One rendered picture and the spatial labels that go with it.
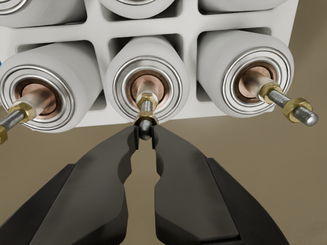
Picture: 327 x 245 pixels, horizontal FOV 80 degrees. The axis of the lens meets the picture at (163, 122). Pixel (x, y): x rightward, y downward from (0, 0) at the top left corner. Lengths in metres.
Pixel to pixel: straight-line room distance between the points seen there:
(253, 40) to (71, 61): 0.20
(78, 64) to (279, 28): 0.26
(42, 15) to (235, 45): 0.19
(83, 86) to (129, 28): 0.10
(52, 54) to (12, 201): 0.65
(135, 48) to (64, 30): 0.11
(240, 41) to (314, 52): 0.38
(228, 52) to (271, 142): 0.46
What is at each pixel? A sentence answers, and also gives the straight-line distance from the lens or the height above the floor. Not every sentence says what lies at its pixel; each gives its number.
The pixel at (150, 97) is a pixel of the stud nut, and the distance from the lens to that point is 0.18.
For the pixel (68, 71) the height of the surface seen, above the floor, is 0.25.
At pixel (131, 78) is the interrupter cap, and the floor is 0.25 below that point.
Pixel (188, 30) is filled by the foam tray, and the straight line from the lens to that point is 0.28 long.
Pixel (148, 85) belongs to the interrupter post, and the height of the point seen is 0.27.
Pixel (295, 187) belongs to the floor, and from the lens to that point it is 0.83.
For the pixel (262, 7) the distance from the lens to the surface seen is 0.24.
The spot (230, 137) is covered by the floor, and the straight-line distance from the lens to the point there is 0.59.
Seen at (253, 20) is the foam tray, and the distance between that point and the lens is 0.31.
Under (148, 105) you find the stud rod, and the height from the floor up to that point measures 0.30.
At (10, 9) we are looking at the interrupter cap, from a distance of 0.24.
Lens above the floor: 0.46
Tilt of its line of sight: 61 degrees down
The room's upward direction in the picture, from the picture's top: 174 degrees clockwise
